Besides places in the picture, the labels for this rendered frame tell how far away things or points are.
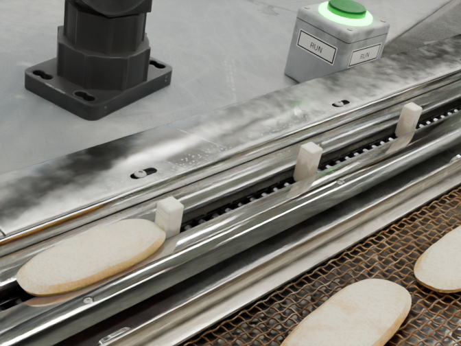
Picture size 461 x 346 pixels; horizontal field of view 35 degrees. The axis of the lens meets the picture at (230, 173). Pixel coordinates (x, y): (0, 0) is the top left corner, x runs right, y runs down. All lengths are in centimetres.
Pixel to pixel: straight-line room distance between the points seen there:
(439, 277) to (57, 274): 21
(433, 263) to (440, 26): 66
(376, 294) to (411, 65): 43
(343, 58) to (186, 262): 35
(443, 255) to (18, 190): 26
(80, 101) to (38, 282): 25
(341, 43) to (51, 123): 29
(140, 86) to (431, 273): 36
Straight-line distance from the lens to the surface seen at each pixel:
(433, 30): 102
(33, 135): 61
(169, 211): 45
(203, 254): 44
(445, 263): 41
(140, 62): 66
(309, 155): 55
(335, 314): 35
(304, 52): 75
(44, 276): 42
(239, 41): 83
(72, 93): 64
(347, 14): 73
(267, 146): 56
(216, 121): 57
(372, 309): 36
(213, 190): 51
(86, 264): 42
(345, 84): 68
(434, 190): 50
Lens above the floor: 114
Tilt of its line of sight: 33 degrees down
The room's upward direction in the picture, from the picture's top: 11 degrees clockwise
